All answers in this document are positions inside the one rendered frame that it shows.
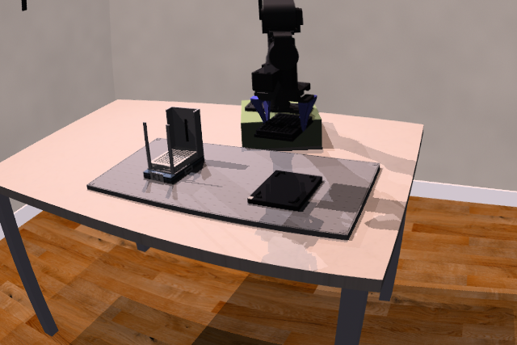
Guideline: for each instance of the white well plate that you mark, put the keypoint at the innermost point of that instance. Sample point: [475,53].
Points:
[181,155]

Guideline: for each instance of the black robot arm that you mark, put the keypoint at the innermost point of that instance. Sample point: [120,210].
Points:
[283,54]

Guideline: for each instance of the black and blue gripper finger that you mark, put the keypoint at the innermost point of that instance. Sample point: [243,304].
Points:
[304,110]
[259,107]

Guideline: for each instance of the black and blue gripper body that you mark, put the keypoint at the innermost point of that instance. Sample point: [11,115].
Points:
[295,94]

